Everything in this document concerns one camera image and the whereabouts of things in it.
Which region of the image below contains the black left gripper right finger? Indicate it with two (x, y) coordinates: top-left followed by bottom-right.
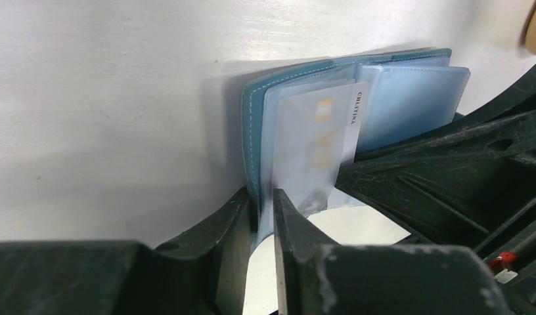
(273, 188), (510, 314)

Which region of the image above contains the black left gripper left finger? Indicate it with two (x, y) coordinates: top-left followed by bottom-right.
(0, 188), (252, 314)

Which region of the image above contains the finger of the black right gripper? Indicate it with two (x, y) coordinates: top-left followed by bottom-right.
(336, 109), (536, 277)
(355, 64), (536, 161)

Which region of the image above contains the white credit card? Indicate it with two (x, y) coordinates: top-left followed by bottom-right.
(271, 80), (370, 216)

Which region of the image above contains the blue leather card holder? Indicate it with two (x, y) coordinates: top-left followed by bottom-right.
(240, 49), (470, 247)

